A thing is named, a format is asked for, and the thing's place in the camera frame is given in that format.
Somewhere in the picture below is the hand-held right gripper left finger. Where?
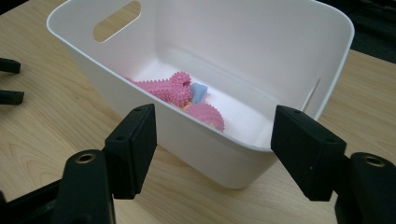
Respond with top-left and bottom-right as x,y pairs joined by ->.
104,103 -> 158,201

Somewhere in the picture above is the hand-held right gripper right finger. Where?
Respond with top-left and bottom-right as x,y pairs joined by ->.
270,105 -> 347,203

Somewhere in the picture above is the pink spiky bone toy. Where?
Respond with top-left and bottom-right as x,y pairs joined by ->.
125,71 -> 193,109

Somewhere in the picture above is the pink ball rope toy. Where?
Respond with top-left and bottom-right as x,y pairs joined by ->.
181,81 -> 226,133

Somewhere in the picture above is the white plastic bin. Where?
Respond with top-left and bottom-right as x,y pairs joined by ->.
46,0 -> 356,190

